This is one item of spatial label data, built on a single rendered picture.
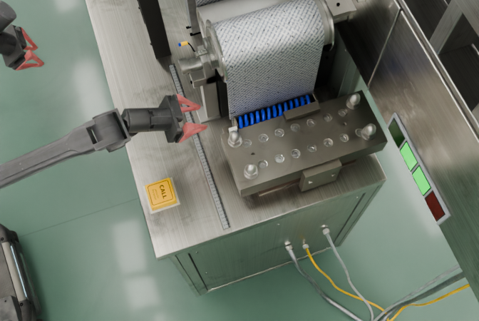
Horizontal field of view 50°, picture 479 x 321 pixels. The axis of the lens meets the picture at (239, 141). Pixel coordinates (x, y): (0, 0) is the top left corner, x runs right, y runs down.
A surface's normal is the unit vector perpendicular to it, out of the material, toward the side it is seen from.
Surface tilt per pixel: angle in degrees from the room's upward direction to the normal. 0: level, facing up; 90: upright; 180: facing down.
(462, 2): 90
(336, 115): 0
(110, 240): 0
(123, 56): 0
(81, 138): 24
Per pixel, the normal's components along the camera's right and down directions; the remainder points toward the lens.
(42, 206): -0.02, -0.41
